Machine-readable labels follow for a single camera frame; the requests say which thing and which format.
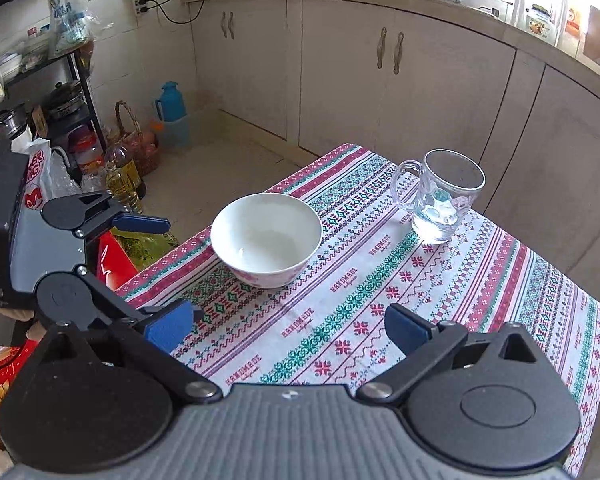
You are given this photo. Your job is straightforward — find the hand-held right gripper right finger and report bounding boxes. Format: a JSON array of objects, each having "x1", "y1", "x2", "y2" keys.
[{"x1": 356, "y1": 303, "x2": 550, "y2": 406}]

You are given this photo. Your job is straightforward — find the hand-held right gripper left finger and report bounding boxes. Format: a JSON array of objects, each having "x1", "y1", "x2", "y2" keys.
[{"x1": 30, "y1": 301, "x2": 224, "y2": 406}]

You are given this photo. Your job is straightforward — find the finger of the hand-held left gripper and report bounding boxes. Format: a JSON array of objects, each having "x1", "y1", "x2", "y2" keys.
[
  {"x1": 80, "y1": 267, "x2": 157, "y2": 330},
  {"x1": 75, "y1": 192, "x2": 172, "y2": 241}
]

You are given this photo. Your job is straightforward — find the white bowl with pink flowers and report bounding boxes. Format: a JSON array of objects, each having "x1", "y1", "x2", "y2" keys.
[{"x1": 210, "y1": 192, "x2": 324, "y2": 290}]

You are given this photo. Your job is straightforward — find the green plastic bag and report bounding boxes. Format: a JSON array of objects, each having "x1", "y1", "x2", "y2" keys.
[{"x1": 111, "y1": 227, "x2": 180, "y2": 270}]

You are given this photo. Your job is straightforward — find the red gift box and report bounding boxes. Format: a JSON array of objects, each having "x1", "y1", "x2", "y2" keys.
[{"x1": 0, "y1": 232, "x2": 140, "y2": 418}]

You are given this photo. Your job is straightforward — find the cooking oil bottle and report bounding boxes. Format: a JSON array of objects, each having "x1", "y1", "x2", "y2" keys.
[{"x1": 103, "y1": 142, "x2": 147, "y2": 213}]

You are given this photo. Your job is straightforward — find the wicker basket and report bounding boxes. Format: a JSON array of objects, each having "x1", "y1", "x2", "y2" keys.
[{"x1": 109, "y1": 101, "x2": 162, "y2": 177}]

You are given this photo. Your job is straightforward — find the patterned striped tablecloth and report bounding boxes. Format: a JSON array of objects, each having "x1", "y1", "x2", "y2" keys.
[{"x1": 115, "y1": 142, "x2": 600, "y2": 480}]

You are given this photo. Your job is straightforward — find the white bag with red print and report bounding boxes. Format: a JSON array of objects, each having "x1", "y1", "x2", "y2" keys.
[{"x1": 10, "y1": 135, "x2": 81, "y2": 211}]

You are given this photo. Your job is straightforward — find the red-lidded plastic jar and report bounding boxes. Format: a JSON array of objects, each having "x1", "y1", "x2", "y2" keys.
[{"x1": 69, "y1": 130, "x2": 106, "y2": 177}]

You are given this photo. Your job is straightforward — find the blue plastic tub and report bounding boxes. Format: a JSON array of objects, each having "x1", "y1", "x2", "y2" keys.
[{"x1": 150, "y1": 114, "x2": 192, "y2": 150}]

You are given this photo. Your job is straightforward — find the clear glass mug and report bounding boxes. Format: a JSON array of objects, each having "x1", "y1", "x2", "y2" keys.
[{"x1": 390, "y1": 148, "x2": 487, "y2": 245}]

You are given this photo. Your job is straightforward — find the blue thermos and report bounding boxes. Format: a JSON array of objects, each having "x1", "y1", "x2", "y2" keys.
[{"x1": 154, "y1": 81, "x2": 182, "y2": 123}]

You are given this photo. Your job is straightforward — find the steel pot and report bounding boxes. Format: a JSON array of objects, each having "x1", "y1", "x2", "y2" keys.
[{"x1": 0, "y1": 104, "x2": 30, "y2": 148}]

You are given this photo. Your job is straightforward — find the black shelf rack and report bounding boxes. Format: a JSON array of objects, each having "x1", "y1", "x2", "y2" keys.
[{"x1": 0, "y1": 0, "x2": 106, "y2": 156}]

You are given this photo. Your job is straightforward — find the dark cooking pot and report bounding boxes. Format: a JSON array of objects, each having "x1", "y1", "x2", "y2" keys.
[{"x1": 44, "y1": 80, "x2": 87, "y2": 120}]

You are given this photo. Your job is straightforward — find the hanging plastic bag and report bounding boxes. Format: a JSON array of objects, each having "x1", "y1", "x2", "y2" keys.
[{"x1": 46, "y1": 0, "x2": 102, "y2": 59}]

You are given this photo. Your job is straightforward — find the beige kitchen cabinets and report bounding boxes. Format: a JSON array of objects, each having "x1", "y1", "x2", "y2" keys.
[{"x1": 187, "y1": 0, "x2": 600, "y2": 311}]

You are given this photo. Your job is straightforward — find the glass jar with lid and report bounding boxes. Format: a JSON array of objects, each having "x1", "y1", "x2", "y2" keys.
[{"x1": 525, "y1": 4, "x2": 556, "y2": 39}]

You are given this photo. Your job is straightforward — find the orange packet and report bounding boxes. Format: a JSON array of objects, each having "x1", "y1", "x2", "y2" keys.
[{"x1": 565, "y1": 7, "x2": 584, "y2": 39}]

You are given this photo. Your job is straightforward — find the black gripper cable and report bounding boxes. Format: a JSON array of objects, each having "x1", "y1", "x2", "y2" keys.
[{"x1": 0, "y1": 345, "x2": 26, "y2": 375}]

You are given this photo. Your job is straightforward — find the black power cable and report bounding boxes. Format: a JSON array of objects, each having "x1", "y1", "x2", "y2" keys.
[{"x1": 145, "y1": 0, "x2": 261, "y2": 25}]

